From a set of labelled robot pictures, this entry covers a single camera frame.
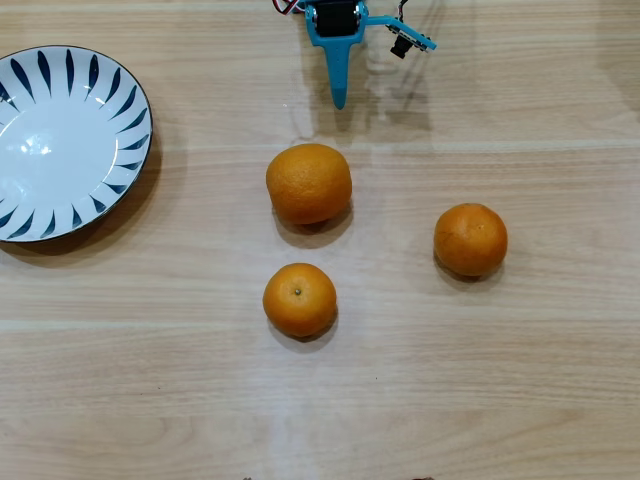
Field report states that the blue gripper body black servo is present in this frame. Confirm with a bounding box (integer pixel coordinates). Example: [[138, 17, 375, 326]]
[[303, 0, 369, 49]]

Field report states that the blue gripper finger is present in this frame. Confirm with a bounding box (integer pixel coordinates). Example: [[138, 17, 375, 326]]
[[323, 45, 352, 110]]

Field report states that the small orange with green stem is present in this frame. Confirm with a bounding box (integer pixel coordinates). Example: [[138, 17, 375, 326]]
[[262, 262, 338, 339]]

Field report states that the large orange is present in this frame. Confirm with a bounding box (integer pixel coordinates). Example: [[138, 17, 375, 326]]
[[265, 143, 353, 226]]

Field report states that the white plate with blue strokes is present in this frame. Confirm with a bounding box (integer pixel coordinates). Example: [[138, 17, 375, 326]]
[[0, 45, 154, 244]]

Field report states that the blue wrist camera module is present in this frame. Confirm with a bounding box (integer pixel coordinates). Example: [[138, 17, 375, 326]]
[[367, 14, 438, 62]]

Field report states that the orange with mottled skin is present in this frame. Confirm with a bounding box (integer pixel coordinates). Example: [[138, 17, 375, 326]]
[[433, 202, 509, 278]]

